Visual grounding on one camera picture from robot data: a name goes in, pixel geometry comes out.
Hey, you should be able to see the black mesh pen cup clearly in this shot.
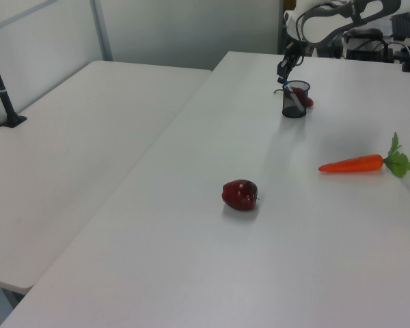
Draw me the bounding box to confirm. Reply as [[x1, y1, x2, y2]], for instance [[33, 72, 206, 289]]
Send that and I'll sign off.
[[282, 80, 311, 119]]

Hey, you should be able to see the black keyboard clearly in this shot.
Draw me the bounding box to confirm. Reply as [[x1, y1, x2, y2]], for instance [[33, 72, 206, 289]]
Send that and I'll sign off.
[[391, 15, 410, 40]]

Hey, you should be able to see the grey partition post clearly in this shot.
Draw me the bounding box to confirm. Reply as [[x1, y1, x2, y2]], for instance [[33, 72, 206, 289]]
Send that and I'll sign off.
[[90, 0, 114, 63]]

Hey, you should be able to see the black camera pole with base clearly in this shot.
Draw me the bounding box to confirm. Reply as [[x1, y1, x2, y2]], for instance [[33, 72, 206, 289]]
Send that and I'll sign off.
[[0, 33, 27, 128]]

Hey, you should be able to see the blue capped white marker pen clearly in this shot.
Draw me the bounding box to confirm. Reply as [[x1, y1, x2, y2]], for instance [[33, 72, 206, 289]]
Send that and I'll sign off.
[[282, 80, 304, 113]]

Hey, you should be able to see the dark red apple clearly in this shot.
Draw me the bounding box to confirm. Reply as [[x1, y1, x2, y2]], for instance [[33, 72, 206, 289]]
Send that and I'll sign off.
[[221, 178, 260, 212]]

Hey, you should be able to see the black electronic equipment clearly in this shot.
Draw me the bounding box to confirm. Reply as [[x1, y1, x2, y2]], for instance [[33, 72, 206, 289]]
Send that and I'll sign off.
[[341, 28, 397, 63]]

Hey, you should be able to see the adjacent white table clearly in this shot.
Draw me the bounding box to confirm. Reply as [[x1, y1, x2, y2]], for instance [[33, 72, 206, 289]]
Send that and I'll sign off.
[[0, 60, 213, 294]]

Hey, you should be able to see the red chili pepper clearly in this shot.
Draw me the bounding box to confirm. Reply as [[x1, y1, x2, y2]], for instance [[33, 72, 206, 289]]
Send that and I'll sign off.
[[273, 87, 315, 107]]

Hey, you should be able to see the orange carrot with green leaves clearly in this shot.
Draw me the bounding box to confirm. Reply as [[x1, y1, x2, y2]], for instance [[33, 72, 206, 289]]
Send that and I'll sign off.
[[318, 132, 410, 179]]

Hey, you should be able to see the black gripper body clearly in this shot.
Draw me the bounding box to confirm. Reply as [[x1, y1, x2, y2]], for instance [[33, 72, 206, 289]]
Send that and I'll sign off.
[[277, 47, 301, 79]]

